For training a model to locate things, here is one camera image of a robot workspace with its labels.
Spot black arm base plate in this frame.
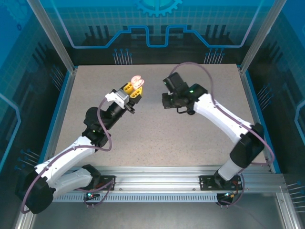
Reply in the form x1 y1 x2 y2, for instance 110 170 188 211
199 175 244 191
89 175 117 190

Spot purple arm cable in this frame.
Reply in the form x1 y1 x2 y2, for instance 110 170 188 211
20 96 112 214
170 62 275 174

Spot aluminium mounting rail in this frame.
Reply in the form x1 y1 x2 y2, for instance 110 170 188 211
69 166 284 191

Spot small lit circuit board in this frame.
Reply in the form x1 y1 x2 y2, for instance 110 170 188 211
218 190 240 201
84 190 101 201

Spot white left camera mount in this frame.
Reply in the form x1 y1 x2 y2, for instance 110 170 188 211
104 88 120 103

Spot aluminium frame post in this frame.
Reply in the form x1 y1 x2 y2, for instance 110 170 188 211
238 0 288 74
26 0 78 73

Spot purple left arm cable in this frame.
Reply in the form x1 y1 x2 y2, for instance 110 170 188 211
20 96 112 214

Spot glossy earbud charging case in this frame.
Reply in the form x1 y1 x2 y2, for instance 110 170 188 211
131 75 146 90

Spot aluminium side rail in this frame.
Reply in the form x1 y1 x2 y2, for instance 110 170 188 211
238 69 298 229
14 69 77 229

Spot slotted grey cable tray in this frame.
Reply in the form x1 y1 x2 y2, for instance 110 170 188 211
53 192 219 203

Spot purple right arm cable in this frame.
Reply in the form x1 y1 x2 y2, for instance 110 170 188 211
170 62 275 174

